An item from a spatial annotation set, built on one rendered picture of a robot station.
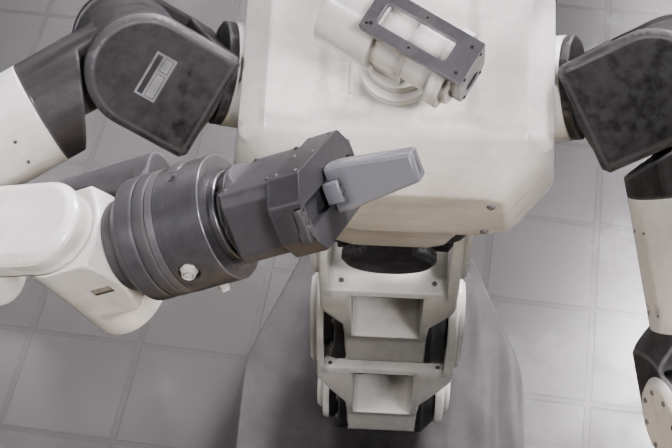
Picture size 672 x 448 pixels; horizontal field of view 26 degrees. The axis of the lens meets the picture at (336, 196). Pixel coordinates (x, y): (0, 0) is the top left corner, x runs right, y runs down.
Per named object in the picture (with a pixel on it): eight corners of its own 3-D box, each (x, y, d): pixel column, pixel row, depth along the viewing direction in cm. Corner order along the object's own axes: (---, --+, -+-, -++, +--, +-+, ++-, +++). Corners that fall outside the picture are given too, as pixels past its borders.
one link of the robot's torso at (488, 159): (239, -10, 154) (202, -190, 119) (562, 3, 152) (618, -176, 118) (218, 264, 145) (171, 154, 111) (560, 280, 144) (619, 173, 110)
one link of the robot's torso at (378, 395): (322, 349, 233) (313, 236, 189) (447, 355, 232) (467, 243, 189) (316, 444, 227) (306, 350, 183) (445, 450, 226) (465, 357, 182)
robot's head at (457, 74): (398, 2, 113) (393, -31, 106) (493, 57, 112) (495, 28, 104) (355, 69, 113) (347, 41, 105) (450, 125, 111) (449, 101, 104)
